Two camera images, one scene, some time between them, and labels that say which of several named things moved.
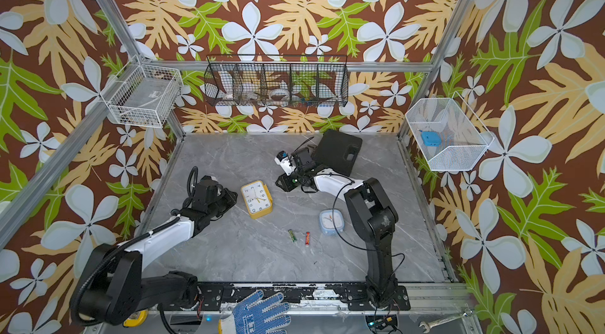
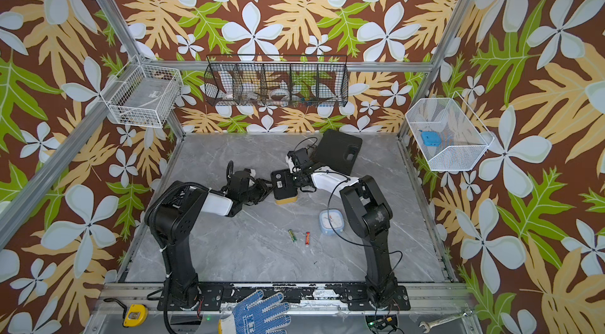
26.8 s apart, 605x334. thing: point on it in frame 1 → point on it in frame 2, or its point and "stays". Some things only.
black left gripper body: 225,202 → 255,194
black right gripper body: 295,179 stays
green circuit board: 381,321 stays
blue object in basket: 431,139 stays
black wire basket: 276,80 stays
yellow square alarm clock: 257,198 → 285,191
